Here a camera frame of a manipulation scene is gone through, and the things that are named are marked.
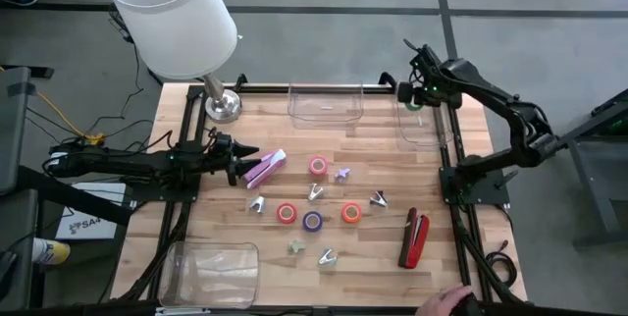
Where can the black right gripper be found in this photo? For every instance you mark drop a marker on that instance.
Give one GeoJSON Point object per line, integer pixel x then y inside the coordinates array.
{"type": "Point", "coordinates": [434, 97]}

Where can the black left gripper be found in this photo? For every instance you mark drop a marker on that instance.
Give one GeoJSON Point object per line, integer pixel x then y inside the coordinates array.
{"type": "Point", "coordinates": [230, 159]}

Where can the green tape roll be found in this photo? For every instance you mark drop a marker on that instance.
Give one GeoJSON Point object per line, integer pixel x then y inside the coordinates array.
{"type": "Point", "coordinates": [415, 108]}

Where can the pink tape roll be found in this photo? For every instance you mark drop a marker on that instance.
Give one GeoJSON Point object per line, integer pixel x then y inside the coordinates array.
{"type": "Point", "coordinates": [310, 165]}

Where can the red tape roll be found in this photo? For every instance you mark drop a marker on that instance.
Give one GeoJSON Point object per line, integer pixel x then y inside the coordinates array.
{"type": "Point", "coordinates": [278, 213]}

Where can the white staple remover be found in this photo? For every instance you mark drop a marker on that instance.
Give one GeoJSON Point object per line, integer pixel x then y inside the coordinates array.
{"type": "Point", "coordinates": [314, 193]}

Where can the purple tape roll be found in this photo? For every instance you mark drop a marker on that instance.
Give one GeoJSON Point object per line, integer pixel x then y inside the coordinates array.
{"type": "Point", "coordinates": [304, 221]}

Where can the lavender staple remover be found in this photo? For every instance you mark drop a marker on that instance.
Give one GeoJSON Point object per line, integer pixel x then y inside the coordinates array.
{"type": "Point", "coordinates": [342, 174]}

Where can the pale green staple remover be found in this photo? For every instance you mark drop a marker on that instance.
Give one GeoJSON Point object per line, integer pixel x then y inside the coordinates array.
{"type": "Point", "coordinates": [296, 247]}

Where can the orange tape roll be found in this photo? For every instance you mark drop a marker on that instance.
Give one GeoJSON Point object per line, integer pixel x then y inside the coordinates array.
{"type": "Point", "coordinates": [343, 213]}

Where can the black staple remover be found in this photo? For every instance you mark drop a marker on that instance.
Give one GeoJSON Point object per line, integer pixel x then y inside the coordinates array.
{"type": "Point", "coordinates": [380, 201]}

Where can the red stapler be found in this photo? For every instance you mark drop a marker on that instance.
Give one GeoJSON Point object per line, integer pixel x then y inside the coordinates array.
{"type": "Point", "coordinates": [419, 242]}

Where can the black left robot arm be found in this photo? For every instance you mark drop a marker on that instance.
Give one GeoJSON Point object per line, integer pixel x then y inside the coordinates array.
{"type": "Point", "coordinates": [127, 161]}

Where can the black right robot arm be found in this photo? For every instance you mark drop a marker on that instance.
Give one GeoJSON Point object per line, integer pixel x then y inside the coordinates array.
{"type": "Point", "coordinates": [520, 120]}

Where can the light blue staple remover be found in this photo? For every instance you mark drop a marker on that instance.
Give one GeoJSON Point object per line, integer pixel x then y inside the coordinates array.
{"type": "Point", "coordinates": [328, 257]}

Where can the clear plastic bin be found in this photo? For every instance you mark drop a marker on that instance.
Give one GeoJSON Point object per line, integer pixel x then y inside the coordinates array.
{"type": "Point", "coordinates": [208, 274]}
{"type": "Point", "coordinates": [422, 134]}
{"type": "Point", "coordinates": [325, 115]}

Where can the black clamp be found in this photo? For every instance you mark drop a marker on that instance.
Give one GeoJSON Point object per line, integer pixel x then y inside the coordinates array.
{"type": "Point", "coordinates": [387, 79]}
{"type": "Point", "coordinates": [240, 82]}

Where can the white shade silver table lamp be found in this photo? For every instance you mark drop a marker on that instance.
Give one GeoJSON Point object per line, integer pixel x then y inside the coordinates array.
{"type": "Point", "coordinates": [172, 16]}

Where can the dark grey metal stand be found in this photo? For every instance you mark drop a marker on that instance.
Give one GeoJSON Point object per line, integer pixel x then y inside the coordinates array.
{"type": "Point", "coordinates": [589, 159]}

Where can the white printed box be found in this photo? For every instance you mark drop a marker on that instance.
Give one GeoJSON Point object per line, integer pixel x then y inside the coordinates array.
{"type": "Point", "coordinates": [88, 223]}

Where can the black stand beam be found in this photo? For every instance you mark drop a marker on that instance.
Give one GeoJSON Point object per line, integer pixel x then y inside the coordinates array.
{"type": "Point", "coordinates": [73, 195]}

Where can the person's hand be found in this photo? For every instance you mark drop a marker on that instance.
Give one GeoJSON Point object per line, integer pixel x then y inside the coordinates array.
{"type": "Point", "coordinates": [441, 302]}

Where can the black handheld device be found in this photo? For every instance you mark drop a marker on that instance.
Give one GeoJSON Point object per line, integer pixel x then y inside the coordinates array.
{"type": "Point", "coordinates": [472, 307]}

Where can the yellow and white bottle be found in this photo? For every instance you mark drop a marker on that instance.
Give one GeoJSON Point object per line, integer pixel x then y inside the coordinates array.
{"type": "Point", "coordinates": [51, 252]}

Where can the grey equipment case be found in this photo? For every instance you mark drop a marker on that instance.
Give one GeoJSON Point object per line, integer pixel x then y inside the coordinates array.
{"type": "Point", "coordinates": [17, 252]}
{"type": "Point", "coordinates": [12, 129]}

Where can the black aluminium table frame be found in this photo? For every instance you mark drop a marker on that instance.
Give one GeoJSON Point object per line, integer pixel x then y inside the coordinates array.
{"type": "Point", "coordinates": [192, 110]}

